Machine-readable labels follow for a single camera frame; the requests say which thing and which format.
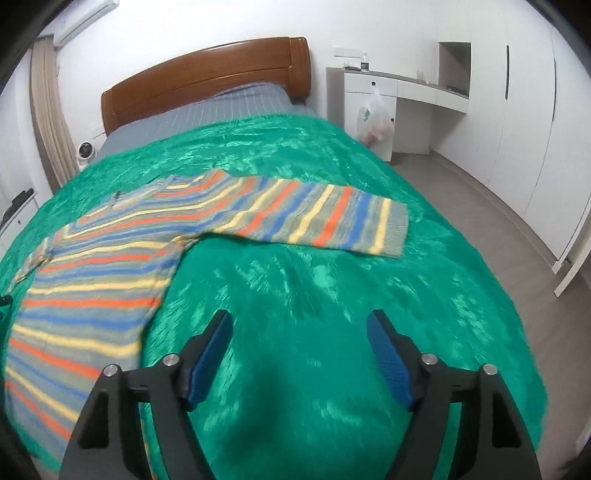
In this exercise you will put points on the grey checked bed sheet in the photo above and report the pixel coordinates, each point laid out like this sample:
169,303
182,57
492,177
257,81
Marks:
207,110

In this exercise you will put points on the white wardrobe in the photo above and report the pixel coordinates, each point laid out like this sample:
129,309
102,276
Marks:
521,115

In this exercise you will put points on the wooden headboard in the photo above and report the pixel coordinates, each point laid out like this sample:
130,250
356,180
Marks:
207,74

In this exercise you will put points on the white air conditioner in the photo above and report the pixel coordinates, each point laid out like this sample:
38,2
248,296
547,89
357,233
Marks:
78,25

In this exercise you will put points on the white plastic bag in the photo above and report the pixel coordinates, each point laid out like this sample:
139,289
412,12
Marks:
376,120

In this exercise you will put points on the white desk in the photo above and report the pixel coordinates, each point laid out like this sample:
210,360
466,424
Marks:
369,85

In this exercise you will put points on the white dresser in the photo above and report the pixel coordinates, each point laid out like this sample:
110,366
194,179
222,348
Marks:
18,230

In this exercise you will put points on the beige curtain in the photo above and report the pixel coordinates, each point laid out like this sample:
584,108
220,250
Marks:
51,115

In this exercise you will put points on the green satin blanket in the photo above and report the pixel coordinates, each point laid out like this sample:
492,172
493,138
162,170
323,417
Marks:
300,277

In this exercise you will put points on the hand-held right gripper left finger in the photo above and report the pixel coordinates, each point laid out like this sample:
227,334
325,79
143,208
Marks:
207,364

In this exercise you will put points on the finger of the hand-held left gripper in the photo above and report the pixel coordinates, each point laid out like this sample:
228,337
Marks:
3,308

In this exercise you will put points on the small white fan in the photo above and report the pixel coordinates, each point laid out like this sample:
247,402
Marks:
86,152

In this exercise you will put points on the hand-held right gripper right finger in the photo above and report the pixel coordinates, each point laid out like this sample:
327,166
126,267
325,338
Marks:
392,364

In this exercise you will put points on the clear water bottle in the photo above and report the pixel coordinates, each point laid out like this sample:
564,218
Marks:
364,63

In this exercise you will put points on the black item on dresser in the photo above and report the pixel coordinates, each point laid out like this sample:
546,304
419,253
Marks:
21,201

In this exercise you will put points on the striped knit sweater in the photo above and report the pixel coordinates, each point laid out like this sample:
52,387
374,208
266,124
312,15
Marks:
106,277

